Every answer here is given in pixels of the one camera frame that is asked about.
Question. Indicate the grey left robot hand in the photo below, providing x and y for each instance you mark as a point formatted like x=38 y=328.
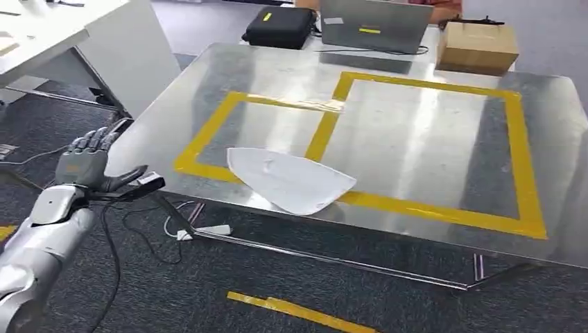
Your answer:
x=80 y=167

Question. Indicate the white triangular plastic cover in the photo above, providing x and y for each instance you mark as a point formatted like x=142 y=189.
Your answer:
x=289 y=181

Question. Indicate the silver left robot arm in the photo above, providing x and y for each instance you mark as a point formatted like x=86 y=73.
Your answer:
x=41 y=239

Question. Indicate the short yellow floor tape piece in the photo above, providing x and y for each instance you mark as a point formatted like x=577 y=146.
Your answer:
x=7 y=232

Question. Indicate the black carrying case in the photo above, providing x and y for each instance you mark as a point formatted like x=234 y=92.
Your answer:
x=280 y=27

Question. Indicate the yellow floor tape strip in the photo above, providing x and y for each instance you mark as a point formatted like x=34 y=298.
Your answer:
x=298 y=311

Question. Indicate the grey laptop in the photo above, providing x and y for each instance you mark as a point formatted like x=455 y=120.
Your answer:
x=376 y=23

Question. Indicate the steel bench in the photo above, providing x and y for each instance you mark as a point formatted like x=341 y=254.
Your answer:
x=413 y=151

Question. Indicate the brown cardboard box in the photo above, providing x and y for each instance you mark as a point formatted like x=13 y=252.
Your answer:
x=477 y=48

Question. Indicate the black tool on box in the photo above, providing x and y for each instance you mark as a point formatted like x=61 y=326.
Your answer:
x=473 y=20

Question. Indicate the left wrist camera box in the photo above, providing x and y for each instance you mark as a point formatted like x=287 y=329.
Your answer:
x=147 y=178

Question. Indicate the white desk with grey frame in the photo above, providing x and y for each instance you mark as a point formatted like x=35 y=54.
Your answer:
x=128 y=50

